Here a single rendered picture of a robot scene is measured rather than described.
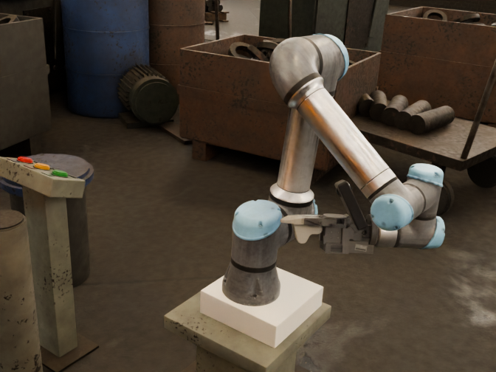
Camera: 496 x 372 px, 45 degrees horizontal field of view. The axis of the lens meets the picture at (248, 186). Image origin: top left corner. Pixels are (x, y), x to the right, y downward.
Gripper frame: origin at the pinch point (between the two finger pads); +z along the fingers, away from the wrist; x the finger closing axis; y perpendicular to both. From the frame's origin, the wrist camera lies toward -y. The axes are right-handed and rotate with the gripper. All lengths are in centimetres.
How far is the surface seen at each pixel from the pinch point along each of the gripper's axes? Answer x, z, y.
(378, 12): 462, -137, -152
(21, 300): 23, 66, 27
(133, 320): 65, 42, 45
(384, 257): 109, -55, 29
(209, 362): 21.5, 15.8, 41.7
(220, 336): 11.0, 13.5, 31.4
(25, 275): 23, 64, 20
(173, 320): 17.1, 25.4, 29.5
